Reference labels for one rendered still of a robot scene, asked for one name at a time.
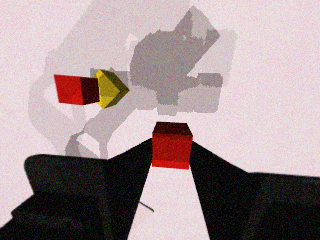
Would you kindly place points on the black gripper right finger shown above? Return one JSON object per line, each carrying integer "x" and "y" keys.
{"x": 233, "y": 200}

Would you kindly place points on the dark red cube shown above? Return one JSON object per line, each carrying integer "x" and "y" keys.
{"x": 77, "y": 90}
{"x": 171, "y": 145}

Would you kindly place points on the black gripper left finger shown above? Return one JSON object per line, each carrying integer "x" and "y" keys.
{"x": 117, "y": 183}

